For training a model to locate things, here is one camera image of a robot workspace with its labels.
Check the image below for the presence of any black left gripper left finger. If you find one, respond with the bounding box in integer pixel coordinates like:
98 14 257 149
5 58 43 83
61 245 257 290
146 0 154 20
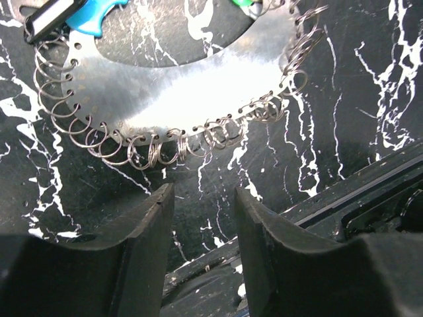
1 184 174 316

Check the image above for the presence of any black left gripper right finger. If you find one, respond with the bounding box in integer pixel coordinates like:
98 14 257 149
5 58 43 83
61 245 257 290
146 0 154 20
235 188 422 316

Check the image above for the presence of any blue key cap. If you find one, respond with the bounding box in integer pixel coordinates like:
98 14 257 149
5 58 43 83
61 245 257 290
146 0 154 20
66 0 129 38

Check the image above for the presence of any green capped key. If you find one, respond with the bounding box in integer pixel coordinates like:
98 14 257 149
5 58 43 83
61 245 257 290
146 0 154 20
232 0 262 19

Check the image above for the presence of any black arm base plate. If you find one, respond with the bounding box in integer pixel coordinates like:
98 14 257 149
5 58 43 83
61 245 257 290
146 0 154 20
160 141 422 316

